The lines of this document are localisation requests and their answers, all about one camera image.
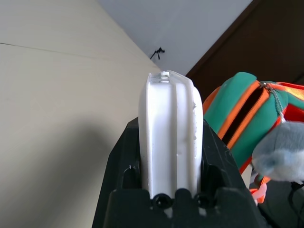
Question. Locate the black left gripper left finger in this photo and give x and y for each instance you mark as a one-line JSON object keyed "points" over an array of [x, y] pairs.
{"points": [[123, 156]]}

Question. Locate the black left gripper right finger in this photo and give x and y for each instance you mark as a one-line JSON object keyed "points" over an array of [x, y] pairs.
{"points": [[218, 161]]}

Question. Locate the white plastic pencil case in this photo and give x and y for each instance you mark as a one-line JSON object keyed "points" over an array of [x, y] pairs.
{"points": [[166, 133]]}

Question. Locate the teal and orange backpack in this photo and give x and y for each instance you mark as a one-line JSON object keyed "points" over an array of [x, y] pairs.
{"points": [[244, 99]]}

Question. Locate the black tripod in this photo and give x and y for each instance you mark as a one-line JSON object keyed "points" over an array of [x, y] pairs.
{"points": [[158, 52]]}

